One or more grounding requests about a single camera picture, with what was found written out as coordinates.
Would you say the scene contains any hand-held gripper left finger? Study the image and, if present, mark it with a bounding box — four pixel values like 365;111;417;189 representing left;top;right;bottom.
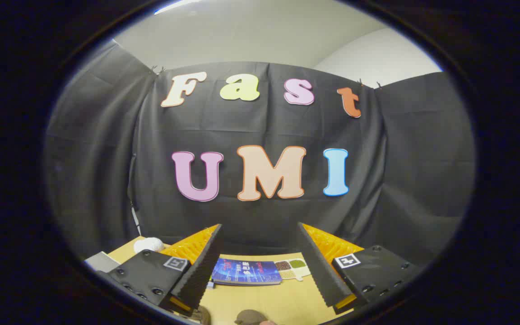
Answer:
100;223;224;316

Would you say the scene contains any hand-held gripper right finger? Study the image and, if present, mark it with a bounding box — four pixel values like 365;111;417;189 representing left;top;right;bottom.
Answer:
297;221;423;316

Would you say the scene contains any cream fabric storage box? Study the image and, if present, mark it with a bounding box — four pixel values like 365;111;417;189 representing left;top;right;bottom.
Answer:
84;251;121;273

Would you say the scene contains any colour swatch card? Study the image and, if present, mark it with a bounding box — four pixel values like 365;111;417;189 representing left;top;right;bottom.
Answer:
274;259;311;282

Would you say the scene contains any blue book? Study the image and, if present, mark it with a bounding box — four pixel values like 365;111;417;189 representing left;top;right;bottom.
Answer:
211;258;283;287

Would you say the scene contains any white fluffy ball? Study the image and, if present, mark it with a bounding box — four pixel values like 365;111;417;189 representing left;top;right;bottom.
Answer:
134;237;165;254

